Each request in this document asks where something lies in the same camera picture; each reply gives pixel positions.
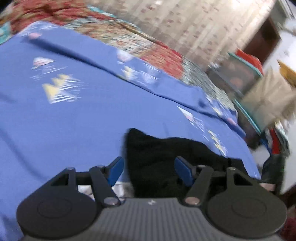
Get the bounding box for black pants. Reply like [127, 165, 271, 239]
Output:
[125, 128, 247, 198]

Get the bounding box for glass table with teal edge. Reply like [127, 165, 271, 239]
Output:
[206, 53, 262, 150]

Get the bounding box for red floral patchwork quilt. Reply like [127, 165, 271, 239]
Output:
[1, 1, 235, 110]

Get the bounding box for pile of colourful clothes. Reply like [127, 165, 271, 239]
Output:
[261, 120, 290, 195]

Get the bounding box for blue patterned bed sheet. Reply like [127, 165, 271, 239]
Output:
[1, 21, 260, 240]

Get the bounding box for beige leaf-pattern curtain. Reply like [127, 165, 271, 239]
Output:
[86, 0, 275, 67]

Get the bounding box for beige cloth bag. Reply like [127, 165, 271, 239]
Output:
[240, 68, 295, 131]

